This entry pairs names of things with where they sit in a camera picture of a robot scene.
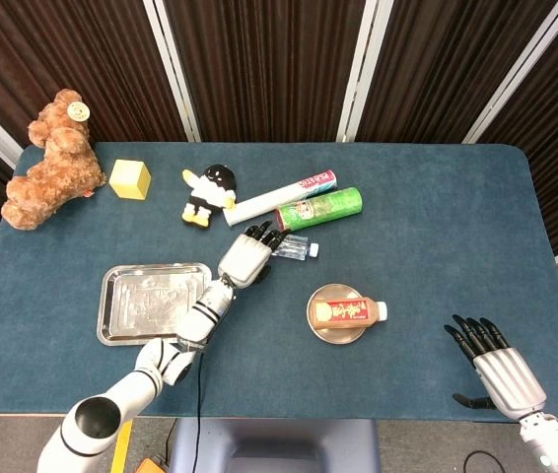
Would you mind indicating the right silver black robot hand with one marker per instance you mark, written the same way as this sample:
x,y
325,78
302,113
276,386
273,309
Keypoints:
x,y
506,379

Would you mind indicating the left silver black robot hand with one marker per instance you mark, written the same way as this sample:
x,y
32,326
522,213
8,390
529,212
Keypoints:
x,y
244,258

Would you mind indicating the clear plastic water bottle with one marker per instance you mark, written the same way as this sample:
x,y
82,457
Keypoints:
x,y
296,248

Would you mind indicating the brown milk tea bottle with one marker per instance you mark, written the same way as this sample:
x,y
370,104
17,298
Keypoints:
x,y
348,311

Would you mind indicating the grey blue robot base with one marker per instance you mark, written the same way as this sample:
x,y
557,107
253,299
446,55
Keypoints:
x,y
279,446

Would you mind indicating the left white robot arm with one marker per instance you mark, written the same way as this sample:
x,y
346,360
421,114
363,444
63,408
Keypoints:
x,y
205,310

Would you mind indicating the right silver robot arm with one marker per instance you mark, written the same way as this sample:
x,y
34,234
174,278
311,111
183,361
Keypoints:
x,y
555,443

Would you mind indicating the white cling film roll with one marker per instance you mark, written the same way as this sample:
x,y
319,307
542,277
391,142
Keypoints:
x,y
269,201

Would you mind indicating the black white penguin plush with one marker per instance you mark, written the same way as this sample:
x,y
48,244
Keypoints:
x,y
210,194

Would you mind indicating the green chips can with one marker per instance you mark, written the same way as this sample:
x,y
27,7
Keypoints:
x,y
323,209

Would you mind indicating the round steel plate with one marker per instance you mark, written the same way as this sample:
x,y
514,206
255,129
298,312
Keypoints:
x,y
338,336

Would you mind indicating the rectangular steel tray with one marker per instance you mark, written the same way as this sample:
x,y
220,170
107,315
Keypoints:
x,y
131,305

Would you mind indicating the yellow cube block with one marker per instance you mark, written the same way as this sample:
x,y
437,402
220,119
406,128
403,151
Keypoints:
x,y
128,180

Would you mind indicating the brown teddy bear plush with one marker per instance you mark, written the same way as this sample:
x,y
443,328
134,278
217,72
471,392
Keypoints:
x,y
57,177

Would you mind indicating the orange floor object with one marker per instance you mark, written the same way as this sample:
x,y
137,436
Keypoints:
x,y
150,465

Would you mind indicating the brown folding screen white frame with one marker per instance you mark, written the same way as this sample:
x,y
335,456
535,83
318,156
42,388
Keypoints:
x,y
269,64

